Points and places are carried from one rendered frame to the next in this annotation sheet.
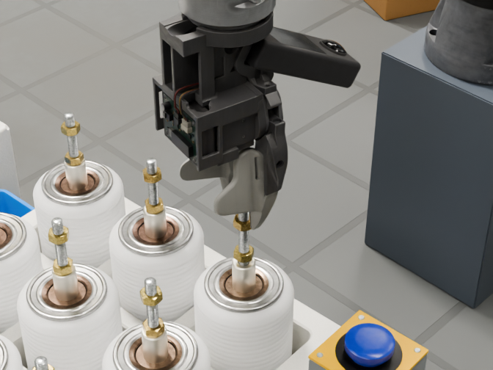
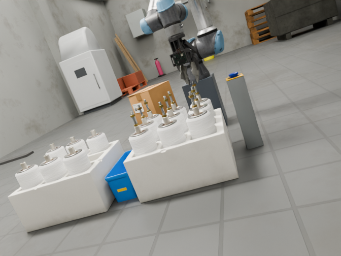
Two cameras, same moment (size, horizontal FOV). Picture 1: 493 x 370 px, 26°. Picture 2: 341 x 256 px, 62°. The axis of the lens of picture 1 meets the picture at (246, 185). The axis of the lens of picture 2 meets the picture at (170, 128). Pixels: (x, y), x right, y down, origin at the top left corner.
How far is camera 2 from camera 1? 0.92 m
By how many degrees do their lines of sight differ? 35
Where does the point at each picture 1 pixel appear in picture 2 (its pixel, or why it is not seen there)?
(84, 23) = not seen: hidden behind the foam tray
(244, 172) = (192, 66)
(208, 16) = (177, 31)
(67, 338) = (179, 118)
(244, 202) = (195, 72)
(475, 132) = (207, 86)
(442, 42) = (191, 77)
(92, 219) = (160, 118)
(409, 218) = not seen: hidden behind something
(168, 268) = (183, 109)
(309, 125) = not seen: hidden behind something
